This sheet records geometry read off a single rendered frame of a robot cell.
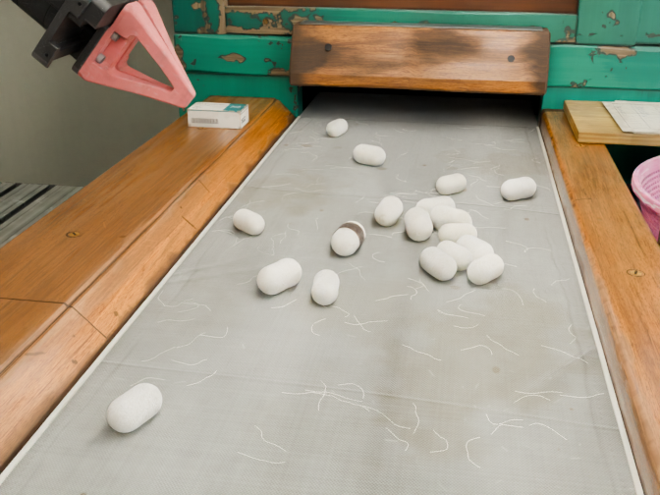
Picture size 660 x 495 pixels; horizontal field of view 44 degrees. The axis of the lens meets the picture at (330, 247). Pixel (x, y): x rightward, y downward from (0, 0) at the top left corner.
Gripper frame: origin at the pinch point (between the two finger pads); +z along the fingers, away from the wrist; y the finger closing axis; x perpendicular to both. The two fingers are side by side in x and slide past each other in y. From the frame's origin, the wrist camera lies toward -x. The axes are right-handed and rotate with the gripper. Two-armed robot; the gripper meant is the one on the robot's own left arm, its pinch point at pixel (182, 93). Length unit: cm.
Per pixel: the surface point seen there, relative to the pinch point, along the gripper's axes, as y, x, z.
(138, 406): -25.1, 4.4, 11.0
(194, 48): 42.0, 11.2, -7.6
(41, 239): -7.4, 12.9, -0.8
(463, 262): -2.9, -5.4, 23.7
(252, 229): 1.3, 5.5, 10.8
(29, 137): 120, 84, -38
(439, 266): -4.7, -4.6, 22.2
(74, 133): 121, 75, -31
